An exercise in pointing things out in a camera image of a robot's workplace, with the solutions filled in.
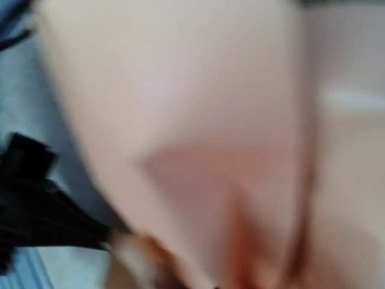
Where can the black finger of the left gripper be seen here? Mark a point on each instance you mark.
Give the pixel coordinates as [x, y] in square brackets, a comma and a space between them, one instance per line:
[35, 212]

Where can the beige wrapping paper sheet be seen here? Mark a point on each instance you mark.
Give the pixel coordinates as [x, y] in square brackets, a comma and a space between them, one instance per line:
[246, 136]

